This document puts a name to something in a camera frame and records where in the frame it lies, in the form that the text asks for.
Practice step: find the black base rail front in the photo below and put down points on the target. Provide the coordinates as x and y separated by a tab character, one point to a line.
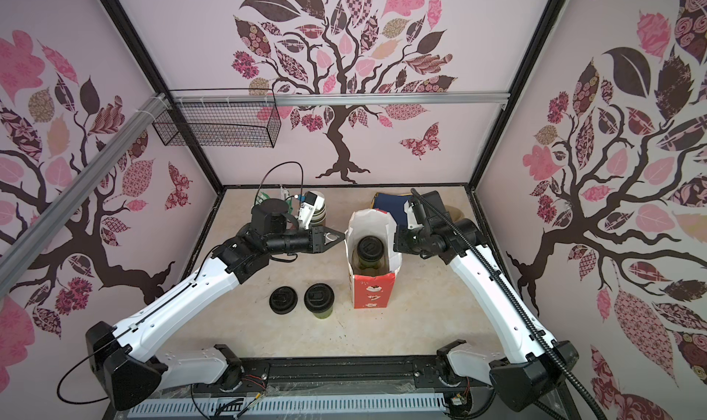
465	398

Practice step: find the navy blue paper bags stack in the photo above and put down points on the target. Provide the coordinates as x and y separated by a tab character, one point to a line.
393	205

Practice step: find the stack of black cup lids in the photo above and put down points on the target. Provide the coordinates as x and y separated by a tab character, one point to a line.
283	300

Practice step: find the brown pulp cup carriers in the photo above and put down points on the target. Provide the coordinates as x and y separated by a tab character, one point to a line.
454	213

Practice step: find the stack of green paper cups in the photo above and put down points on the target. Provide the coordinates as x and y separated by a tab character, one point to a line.
318	218

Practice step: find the aluminium horizontal rail back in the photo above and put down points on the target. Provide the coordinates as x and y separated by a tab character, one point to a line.
286	100

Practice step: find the black wire mesh basket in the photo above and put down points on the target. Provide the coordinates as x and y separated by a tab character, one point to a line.
198	119

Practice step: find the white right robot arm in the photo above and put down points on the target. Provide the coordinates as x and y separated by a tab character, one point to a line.
534	361

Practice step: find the black vertical frame post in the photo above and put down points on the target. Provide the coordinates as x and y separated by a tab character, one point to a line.
141	55

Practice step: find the red white paper takeout bag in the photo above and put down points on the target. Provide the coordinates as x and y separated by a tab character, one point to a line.
372	291

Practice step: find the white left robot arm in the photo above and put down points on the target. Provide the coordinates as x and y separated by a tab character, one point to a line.
124	357

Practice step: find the green paper coffee cup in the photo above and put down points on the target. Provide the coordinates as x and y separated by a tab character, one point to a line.
323	314
371	267

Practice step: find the white slotted cable duct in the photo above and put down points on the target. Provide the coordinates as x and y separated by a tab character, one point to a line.
287	406

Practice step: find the black plastic cup lid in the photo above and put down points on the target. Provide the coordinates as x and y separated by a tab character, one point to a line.
319	299
370	249

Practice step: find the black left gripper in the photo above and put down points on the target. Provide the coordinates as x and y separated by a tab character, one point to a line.
318	238

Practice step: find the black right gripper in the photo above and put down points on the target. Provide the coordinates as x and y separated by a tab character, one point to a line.
400	244

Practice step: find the aluminium diagonal rail left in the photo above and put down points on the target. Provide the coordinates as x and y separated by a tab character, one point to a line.
19	257

